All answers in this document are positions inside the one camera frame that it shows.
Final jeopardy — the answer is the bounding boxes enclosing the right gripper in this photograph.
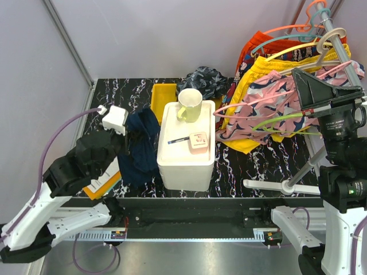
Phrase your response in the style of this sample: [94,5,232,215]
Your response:
[292,66,366,164]

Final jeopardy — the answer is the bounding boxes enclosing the navy blue shorts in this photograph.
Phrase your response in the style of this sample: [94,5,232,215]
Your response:
[118,108,161,188]

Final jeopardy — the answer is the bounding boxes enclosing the green hanger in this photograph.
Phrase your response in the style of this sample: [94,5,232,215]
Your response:
[252,113,323,135]

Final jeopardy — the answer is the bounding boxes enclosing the pink hanger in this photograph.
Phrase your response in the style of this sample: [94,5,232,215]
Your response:
[213,60,353,120]

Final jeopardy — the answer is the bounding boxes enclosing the dark leaf-pattern shorts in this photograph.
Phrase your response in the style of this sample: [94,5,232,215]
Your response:
[176,66,230,100]

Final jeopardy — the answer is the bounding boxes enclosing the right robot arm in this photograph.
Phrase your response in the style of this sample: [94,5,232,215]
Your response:
[260,68,366,274]

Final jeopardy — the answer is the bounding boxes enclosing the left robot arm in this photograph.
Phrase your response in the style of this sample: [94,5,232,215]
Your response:
[1,130,128,264]

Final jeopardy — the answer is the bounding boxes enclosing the beige hanger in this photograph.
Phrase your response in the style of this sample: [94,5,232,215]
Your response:
[297,27,350,70]

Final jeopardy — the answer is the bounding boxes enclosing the pink white patterned shorts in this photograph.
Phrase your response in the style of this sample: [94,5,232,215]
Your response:
[216,60,366,146]

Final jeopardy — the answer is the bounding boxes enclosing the cream yellow hanger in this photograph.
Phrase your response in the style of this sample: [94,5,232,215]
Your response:
[266,42,320,62]

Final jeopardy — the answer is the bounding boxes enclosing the teal hanger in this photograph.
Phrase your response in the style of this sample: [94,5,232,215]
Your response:
[251,8,331,54]

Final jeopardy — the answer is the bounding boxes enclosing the yellow shorts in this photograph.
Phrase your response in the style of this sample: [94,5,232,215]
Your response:
[222,42,352,155]

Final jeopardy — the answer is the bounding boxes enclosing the orange hanger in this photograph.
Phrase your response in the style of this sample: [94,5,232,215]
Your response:
[263,0,327,35]

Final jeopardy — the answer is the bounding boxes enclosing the orange red shorts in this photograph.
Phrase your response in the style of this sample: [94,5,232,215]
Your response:
[235,31,302,81]

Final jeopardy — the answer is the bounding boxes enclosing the dark red patterned shorts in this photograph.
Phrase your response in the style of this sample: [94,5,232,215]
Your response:
[221,46,318,107]

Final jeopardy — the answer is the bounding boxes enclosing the orange spiral notebook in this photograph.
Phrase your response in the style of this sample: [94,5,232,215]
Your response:
[83,158,121,200]

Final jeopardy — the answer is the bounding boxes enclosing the yellow plastic bin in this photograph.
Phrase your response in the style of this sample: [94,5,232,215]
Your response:
[150,82,223,118]

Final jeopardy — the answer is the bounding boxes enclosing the white foam box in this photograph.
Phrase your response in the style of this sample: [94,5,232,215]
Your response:
[157,100,216,191]

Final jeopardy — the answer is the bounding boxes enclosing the blue pen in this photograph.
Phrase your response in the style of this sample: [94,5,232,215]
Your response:
[167,136,190,144]

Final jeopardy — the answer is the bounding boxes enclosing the pink small box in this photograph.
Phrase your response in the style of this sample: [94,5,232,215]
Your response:
[189,132,209,155]

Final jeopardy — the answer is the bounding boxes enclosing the yellow green mug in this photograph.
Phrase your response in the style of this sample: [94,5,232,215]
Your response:
[177,88,203,123]

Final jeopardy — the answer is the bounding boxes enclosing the metal clothes rack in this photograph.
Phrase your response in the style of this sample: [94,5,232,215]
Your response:
[243,2,360,195]

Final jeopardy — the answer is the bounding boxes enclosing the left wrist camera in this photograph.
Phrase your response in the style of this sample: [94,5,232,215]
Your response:
[102,105,128,136]

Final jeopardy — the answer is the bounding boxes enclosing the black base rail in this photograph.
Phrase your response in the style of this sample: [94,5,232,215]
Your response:
[63,197,288,228]

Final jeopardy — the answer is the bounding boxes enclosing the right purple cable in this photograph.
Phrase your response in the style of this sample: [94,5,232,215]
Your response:
[291,206,311,238]

